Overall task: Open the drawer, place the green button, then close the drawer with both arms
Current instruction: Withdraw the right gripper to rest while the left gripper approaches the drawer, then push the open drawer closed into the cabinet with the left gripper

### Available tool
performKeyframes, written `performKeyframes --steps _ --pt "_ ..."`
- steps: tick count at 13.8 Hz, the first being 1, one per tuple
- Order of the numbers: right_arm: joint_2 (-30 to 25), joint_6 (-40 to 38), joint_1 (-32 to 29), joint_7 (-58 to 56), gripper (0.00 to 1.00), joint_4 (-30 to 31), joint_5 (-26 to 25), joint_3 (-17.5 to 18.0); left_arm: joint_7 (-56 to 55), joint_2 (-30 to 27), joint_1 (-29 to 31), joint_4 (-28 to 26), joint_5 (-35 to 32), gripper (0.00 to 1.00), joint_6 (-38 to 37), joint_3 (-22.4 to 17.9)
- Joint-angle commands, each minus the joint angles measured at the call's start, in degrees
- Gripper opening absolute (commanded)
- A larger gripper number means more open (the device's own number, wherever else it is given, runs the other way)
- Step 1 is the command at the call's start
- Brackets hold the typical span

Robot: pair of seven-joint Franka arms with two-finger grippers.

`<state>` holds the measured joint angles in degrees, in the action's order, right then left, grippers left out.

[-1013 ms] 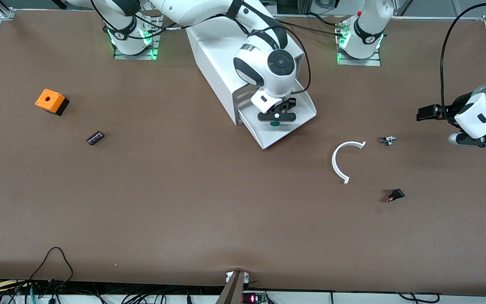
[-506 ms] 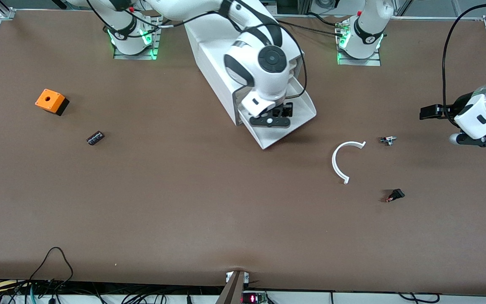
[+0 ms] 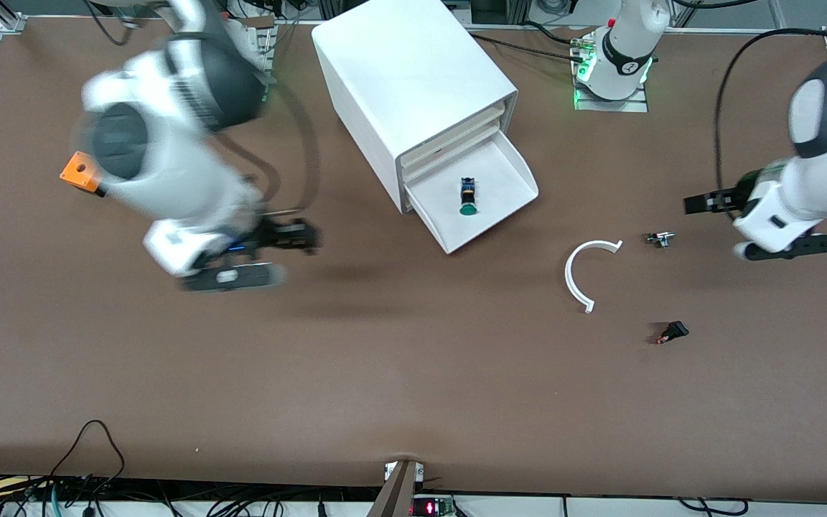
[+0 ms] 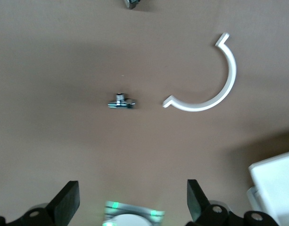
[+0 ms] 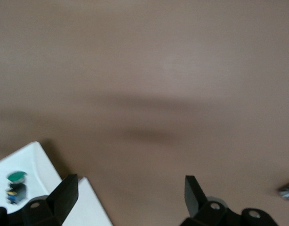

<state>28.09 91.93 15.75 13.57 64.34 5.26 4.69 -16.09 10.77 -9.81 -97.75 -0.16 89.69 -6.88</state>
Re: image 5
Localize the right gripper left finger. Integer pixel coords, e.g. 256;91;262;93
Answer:
21;173;79;226

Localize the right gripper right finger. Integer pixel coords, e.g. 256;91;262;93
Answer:
179;175;241;226

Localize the green push button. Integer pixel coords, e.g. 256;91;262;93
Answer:
6;171;28;206

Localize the white plastic drawer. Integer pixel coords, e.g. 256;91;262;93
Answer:
0;140;113;226

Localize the black cylindrical component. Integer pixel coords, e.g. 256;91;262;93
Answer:
277;179;289;202

